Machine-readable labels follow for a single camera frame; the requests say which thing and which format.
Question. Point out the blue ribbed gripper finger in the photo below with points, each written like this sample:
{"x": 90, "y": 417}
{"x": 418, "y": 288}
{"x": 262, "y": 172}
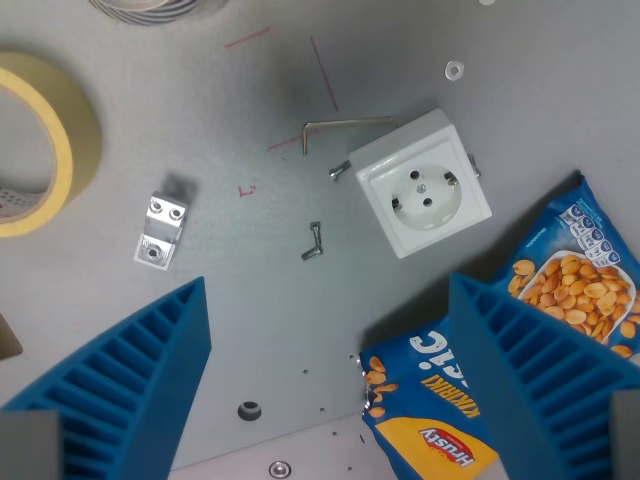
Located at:
{"x": 540, "y": 370}
{"x": 125, "y": 370}

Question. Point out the blue peanut snack bag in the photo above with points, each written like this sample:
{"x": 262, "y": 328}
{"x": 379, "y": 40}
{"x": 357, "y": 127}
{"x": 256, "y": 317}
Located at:
{"x": 560, "y": 280}

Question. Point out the brown cardboard piece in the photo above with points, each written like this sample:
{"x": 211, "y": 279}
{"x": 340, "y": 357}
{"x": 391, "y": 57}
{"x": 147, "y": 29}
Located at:
{"x": 7, "y": 340}

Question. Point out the white perforated strip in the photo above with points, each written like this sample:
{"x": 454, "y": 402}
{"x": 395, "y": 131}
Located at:
{"x": 15, "y": 202}

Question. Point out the small metal screw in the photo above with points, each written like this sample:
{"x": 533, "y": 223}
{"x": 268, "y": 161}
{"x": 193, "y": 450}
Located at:
{"x": 475, "y": 165}

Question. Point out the small dark bolt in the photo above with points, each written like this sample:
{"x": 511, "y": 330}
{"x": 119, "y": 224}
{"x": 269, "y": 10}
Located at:
{"x": 338, "y": 170}
{"x": 311, "y": 254}
{"x": 316, "y": 234}

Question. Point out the yellow masking tape roll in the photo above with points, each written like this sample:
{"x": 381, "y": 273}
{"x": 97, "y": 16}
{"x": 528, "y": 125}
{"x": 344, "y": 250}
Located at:
{"x": 65, "y": 145}

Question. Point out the metal allen key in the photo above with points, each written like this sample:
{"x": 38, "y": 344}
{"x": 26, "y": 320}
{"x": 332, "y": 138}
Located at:
{"x": 340, "y": 123}

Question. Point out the silver aluminium angle bracket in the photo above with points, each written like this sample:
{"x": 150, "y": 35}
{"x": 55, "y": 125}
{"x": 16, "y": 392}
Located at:
{"x": 161, "y": 231}

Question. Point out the white wall power socket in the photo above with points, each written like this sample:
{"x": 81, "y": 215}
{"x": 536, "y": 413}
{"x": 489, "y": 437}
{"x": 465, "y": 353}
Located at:
{"x": 420, "y": 185}

